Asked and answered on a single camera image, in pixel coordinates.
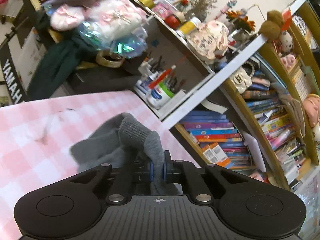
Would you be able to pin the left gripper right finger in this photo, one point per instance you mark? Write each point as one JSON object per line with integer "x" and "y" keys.
{"x": 185, "y": 173}

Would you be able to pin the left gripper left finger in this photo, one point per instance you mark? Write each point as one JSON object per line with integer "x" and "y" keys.
{"x": 124, "y": 180}

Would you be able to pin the grey sweatshirt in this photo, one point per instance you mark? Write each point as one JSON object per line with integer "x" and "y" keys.
{"x": 120, "y": 141}

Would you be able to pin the orange white box lower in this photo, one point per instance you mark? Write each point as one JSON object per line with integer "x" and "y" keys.
{"x": 227, "y": 163}

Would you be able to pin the orange white box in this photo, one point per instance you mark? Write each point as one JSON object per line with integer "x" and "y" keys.
{"x": 214, "y": 153}
{"x": 227, "y": 163}

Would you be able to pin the orange white box upper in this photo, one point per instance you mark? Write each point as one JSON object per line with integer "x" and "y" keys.
{"x": 214, "y": 153}

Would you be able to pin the white green lid jar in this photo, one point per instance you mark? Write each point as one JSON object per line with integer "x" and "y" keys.
{"x": 159, "y": 96}

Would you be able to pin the white wooden bookshelf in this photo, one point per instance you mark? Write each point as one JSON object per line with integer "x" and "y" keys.
{"x": 207, "y": 107}

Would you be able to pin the white quilted mini bag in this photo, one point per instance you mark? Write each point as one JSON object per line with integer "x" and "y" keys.
{"x": 241, "y": 80}

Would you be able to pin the pink cartoon table mat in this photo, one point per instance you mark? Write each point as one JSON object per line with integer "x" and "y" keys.
{"x": 36, "y": 138}

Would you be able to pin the dark green cloth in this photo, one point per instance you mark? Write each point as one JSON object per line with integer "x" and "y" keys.
{"x": 57, "y": 64}

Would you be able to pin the black yamaha keyboard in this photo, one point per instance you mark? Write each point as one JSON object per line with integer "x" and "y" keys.
{"x": 87, "y": 77}

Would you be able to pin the white plush toy bundle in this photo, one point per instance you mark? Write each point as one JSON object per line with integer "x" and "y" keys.
{"x": 115, "y": 25}

